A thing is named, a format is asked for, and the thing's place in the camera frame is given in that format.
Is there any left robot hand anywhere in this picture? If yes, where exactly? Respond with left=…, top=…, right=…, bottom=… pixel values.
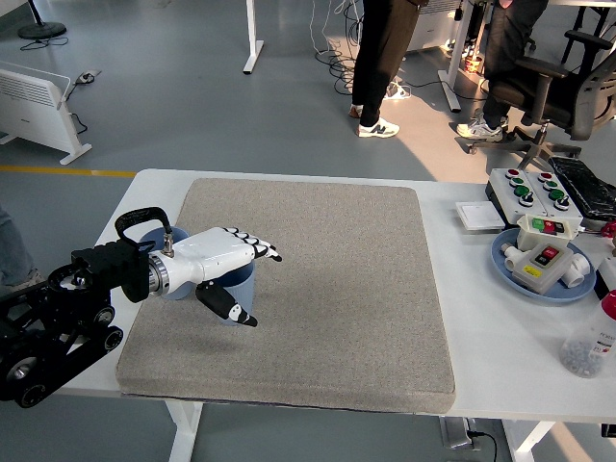
left=166, top=225, right=284, bottom=328

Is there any blue ribbed cup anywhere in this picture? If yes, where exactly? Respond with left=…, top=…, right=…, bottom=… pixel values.
left=218, top=262, right=256, bottom=328
left=139, top=227, right=196, bottom=302

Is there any white push-button control box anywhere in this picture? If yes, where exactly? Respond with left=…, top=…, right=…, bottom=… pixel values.
left=525, top=168, right=586, bottom=227
left=484, top=167, right=550, bottom=226

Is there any grey-brown mat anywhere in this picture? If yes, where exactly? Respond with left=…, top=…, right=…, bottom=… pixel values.
left=114, top=177, right=457, bottom=416

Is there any white table leg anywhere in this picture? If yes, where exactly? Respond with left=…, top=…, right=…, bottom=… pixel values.
left=166, top=398, right=204, bottom=462
left=500, top=421, right=559, bottom=462

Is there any person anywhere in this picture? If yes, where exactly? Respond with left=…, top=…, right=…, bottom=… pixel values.
left=455, top=0, right=554, bottom=142
left=0, top=206, right=47, bottom=290
left=348, top=0, right=423, bottom=140

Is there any white desk leg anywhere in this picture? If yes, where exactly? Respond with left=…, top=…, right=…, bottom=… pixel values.
left=437, top=0, right=475, bottom=115
left=242, top=0, right=265, bottom=75

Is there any white panel heater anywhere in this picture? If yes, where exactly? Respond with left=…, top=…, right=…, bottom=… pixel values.
left=408, top=0, right=463, bottom=52
left=0, top=61, right=92, bottom=167

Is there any white floor power strip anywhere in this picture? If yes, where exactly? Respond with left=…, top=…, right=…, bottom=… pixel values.
left=383, top=80, right=413, bottom=101

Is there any black fan stand base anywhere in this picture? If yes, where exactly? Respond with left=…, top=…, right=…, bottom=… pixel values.
left=17, top=0, right=67, bottom=40

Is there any blue plate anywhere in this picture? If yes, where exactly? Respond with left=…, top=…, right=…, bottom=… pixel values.
left=490, top=227, right=598, bottom=303

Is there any white pipe fitting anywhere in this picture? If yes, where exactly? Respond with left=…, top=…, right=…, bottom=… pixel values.
left=500, top=243, right=526, bottom=271
left=562, top=252, right=593, bottom=289

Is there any black office chair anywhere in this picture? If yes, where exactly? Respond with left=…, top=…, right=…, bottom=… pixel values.
left=466, top=28, right=616, bottom=167

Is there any black wrapped keyboard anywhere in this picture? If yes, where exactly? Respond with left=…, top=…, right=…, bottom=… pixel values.
left=548, top=156, right=616, bottom=220

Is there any clear bottle with red cap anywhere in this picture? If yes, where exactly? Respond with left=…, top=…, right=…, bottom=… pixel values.
left=558, top=290, right=616, bottom=379

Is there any black floor cable bundle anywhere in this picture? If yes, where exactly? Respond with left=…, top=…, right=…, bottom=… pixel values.
left=315, top=0, right=365, bottom=95

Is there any white wall switch plate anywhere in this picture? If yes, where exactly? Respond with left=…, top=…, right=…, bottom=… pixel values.
left=454, top=199, right=506, bottom=233

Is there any white green-red button switch box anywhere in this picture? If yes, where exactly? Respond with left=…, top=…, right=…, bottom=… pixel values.
left=515, top=214, right=583, bottom=251

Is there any grey red rocker switch box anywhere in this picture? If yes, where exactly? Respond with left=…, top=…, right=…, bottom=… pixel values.
left=510, top=240, right=575, bottom=295

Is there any black power cable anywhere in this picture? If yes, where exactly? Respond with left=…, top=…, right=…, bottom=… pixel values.
left=469, top=430, right=500, bottom=462

